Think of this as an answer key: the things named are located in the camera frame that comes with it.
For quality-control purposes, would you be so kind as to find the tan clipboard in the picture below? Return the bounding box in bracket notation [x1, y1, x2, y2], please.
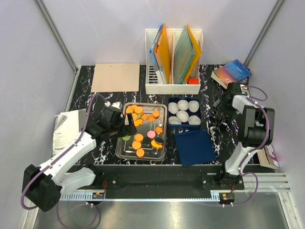
[91, 63, 140, 93]

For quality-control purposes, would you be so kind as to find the blue paperback book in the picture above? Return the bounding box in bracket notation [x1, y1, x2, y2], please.
[213, 60, 252, 86]

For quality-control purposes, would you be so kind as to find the pink round cookie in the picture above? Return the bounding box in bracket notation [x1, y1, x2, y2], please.
[147, 130, 156, 139]

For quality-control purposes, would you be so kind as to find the teal folder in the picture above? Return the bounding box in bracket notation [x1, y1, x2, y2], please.
[173, 25, 193, 84]

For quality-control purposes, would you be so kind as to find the orange star cookie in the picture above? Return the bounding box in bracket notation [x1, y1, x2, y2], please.
[134, 119, 143, 127]

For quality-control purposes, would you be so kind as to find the blue cookie tin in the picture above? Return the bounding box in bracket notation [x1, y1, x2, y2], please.
[167, 97, 202, 132]

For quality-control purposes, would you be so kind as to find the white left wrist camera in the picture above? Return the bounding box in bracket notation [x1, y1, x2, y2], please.
[111, 102, 122, 111]

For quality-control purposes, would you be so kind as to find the steel baking tray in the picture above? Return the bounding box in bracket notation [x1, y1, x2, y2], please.
[116, 103, 167, 161]

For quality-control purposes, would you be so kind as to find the blue tin lid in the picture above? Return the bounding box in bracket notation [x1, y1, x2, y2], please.
[174, 129, 216, 167]

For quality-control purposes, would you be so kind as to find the blue folder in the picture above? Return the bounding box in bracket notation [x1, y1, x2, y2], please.
[149, 23, 164, 84]

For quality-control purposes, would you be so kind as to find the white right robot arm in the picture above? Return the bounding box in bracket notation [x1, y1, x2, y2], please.
[211, 83, 275, 189]

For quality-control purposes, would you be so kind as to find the lower paperback book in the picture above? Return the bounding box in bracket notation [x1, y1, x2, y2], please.
[211, 71, 249, 93]

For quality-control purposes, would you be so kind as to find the red small box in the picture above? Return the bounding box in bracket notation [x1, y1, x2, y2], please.
[188, 78, 199, 85]

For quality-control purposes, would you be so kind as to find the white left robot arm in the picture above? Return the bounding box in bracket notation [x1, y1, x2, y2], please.
[20, 102, 136, 212]

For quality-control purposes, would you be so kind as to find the white paper cup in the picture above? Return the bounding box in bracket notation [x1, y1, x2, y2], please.
[188, 100, 200, 113]
[188, 115, 201, 125]
[177, 100, 189, 111]
[168, 116, 182, 125]
[176, 110, 189, 123]
[168, 102, 179, 115]

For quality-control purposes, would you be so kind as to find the yellow folder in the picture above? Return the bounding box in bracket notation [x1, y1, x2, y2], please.
[183, 24, 202, 83]

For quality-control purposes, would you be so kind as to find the green round cookie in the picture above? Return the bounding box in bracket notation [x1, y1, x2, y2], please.
[122, 136, 131, 141]

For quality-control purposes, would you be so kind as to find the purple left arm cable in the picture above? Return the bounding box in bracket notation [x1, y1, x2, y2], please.
[20, 93, 112, 229]

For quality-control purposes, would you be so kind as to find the orange round cookie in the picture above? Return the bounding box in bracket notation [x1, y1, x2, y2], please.
[126, 106, 134, 114]
[134, 134, 144, 142]
[132, 113, 138, 121]
[132, 141, 142, 150]
[134, 106, 143, 115]
[136, 148, 145, 157]

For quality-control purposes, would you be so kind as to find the white file organizer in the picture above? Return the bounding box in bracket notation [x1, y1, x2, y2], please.
[144, 29, 204, 95]

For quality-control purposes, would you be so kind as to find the white paper manual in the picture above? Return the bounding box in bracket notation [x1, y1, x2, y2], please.
[52, 109, 86, 156]

